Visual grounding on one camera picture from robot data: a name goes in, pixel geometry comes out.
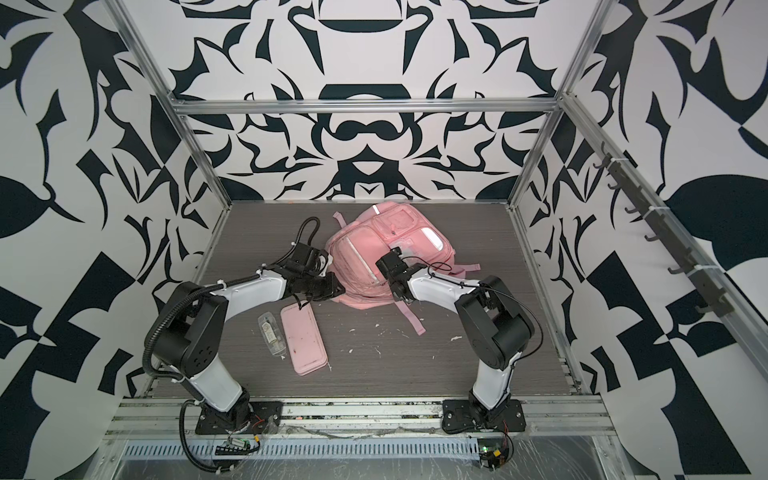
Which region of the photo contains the right electronics board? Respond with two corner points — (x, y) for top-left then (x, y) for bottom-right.
(479, 439), (515, 471)

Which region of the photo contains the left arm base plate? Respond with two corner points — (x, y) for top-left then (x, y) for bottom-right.
(195, 400), (284, 435)

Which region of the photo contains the left electronics board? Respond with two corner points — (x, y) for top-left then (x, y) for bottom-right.
(215, 437), (261, 456)

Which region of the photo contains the pink pencil case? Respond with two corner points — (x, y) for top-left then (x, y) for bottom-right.
(280, 303), (328, 376)

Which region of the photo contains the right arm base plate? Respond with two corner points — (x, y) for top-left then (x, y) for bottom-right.
(441, 399), (527, 435)

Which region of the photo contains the black coat hook rail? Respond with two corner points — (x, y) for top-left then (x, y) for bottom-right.
(595, 152), (736, 318)

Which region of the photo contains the white slotted cable duct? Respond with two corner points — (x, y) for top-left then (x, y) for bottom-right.
(123, 437), (481, 461)

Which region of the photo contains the clear plastic small case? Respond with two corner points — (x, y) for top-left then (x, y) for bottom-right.
(258, 312), (287, 359)

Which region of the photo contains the black corrugated cable left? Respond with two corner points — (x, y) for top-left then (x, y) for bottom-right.
(178, 399), (241, 475)

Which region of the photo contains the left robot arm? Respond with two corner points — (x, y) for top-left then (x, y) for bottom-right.
(142, 242), (345, 431)

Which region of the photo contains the electronics board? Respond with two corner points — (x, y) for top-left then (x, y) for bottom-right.
(479, 439), (515, 471)
(215, 437), (261, 456)

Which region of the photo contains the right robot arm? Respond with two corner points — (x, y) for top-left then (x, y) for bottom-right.
(376, 247), (538, 417)

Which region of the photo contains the aluminium front rail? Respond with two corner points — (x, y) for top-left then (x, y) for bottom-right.
(105, 396), (616, 438)

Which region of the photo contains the pink student backpack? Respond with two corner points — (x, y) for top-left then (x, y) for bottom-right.
(325, 201), (481, 335)

